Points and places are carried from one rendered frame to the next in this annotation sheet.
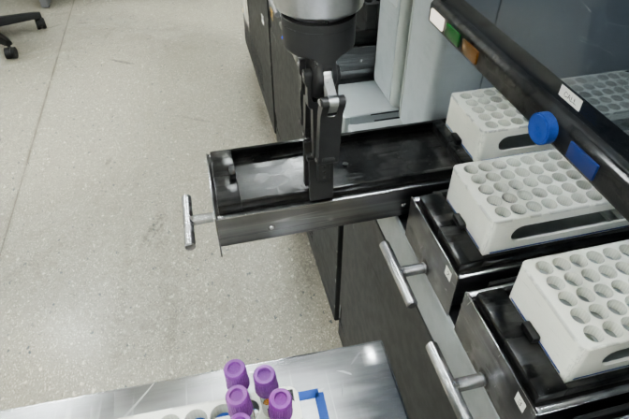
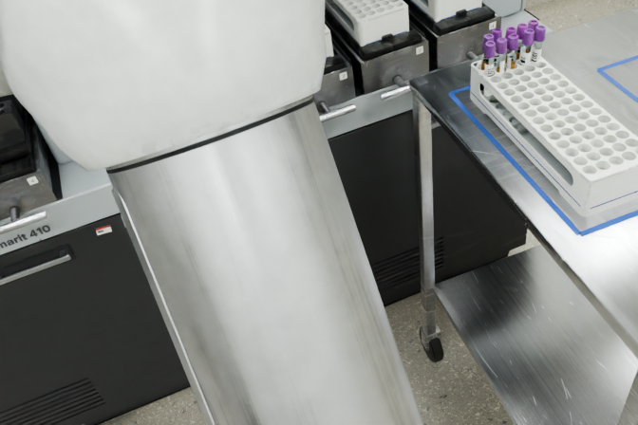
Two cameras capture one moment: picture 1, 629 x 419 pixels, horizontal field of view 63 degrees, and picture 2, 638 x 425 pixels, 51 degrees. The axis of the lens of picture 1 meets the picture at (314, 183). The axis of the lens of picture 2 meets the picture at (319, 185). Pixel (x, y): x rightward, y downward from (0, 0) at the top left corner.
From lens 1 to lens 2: 0.99 m
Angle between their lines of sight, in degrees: 64
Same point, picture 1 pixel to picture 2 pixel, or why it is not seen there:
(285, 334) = not seen: outside the picture
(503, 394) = (410, 64)
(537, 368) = (406, 36)
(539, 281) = (370, 16)
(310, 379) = (443, 97)
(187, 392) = (471, 136)
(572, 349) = (404, 13)
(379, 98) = not seen: hidden behind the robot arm
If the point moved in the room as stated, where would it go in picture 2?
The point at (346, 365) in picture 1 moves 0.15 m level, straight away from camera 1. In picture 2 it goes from (430, 87) to (338, 98)
